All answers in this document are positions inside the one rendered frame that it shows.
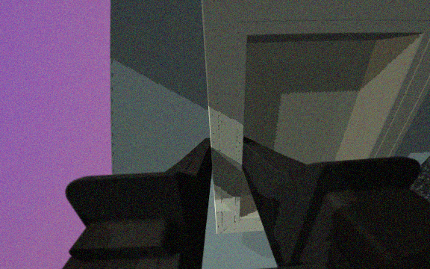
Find dark grey flat panel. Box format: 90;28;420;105
110;0;430;269

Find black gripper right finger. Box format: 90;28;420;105
243;137;420;267

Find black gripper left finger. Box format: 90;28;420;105
65;138;212;269

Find beige picture frame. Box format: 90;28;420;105
201;0;430;234

